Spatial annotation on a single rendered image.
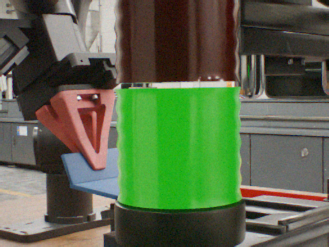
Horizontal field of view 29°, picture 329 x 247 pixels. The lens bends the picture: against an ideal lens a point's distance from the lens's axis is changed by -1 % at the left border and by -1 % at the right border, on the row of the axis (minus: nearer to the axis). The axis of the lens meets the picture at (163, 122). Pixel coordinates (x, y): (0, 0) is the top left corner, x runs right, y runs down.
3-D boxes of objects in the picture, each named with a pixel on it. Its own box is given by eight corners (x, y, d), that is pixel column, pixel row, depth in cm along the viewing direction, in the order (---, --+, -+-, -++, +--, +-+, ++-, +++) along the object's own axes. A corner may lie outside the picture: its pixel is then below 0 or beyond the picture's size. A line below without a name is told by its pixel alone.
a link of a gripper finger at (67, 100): (86, 164, 58) (54, 71, 60) (44, 192, 63) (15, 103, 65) (139, 157, 63) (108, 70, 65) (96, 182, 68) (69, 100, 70)
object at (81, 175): (114, 176, 65) (115, 147, 65) (240, 203, 55) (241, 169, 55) (60, 185, 60) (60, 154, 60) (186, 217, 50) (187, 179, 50)
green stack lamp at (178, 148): (173, 184, 23) (172, 87, 22) (266, 195, 20) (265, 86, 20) (91, 199, 20) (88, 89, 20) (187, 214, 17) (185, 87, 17)
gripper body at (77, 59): (76, 70, 58) (52, -1, 60) (18, 116, 65) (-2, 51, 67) (128, 69, 63) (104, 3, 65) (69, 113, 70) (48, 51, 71)
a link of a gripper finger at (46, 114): (100, 156, 57) (67, 60, 59) (55, 184, 61) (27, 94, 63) (153, 148, 62) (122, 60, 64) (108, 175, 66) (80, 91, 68)
